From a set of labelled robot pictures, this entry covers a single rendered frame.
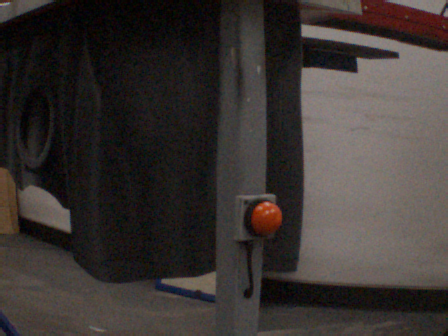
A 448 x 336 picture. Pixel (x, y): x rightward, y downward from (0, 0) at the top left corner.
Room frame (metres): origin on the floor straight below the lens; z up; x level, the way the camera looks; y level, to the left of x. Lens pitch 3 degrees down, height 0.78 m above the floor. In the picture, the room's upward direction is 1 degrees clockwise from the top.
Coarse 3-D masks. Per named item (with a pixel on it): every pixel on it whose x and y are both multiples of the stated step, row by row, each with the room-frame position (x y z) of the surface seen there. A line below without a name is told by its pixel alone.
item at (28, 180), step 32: (0, 32) 1.86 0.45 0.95; (32, 32) 1.71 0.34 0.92; (64, 32) 1.60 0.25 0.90; (0, 64) 1.84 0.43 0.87; (32, 64) 1.69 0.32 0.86; (64, 64) 1.59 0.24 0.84; (0, 96) 1.83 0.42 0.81; (32, 96) 1.70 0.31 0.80; (0, 128) 1.83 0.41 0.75; (32, 128) 1.69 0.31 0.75; (0, 160) 1.83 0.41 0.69; (32, 160) 1.66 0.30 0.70; (64, 160) 1.60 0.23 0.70; (64, 192) 1.63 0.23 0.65
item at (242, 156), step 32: (224, 0) 1.42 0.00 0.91; (256, 0) 1.41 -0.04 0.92; (224, 32) 1.42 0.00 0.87; (256, 32) 1.41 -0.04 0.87; (224, 64) 1.42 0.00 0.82; (256, 64) 1.41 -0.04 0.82; (224, 96) 1.42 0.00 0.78; (256, 96) 1.41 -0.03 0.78; (224, 128) 1.42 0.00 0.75; (256, 128) 1.41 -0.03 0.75; (224, 160) 1.42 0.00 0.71; (256, 160) 1.41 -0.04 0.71; (224, 192) 1.42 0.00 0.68; (256, 192) 1.41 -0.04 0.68; (224, 224) 1.42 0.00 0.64; (224, 256) 1.41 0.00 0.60; (256, 256) 1.41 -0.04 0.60; (224, 288) 1.41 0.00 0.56; (256, 288) 1.42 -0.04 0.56; (224, 320) 1.41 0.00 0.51; (256, 320) 1.42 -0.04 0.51
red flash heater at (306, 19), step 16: (368, 0) 2.72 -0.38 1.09; (304, 16) 3.02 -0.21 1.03; (320, 16) 2.82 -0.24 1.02; (336, 16) 2.71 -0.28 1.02; (352, 16) 2.72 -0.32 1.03; (368, 16) 2.73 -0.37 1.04; (384, 16) 2.73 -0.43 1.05; (400, 16) 2.74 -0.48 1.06; (416, 16) 2.75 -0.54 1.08; (432, 16) 2.76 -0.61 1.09; (368, 32) 3.16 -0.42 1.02; (384, 32) 3.00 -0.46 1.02; (400, 32) 2.97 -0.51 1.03; (416, 32) 2.75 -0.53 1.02; (432, 32) 2.76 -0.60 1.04; (432, 48) 3.20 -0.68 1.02
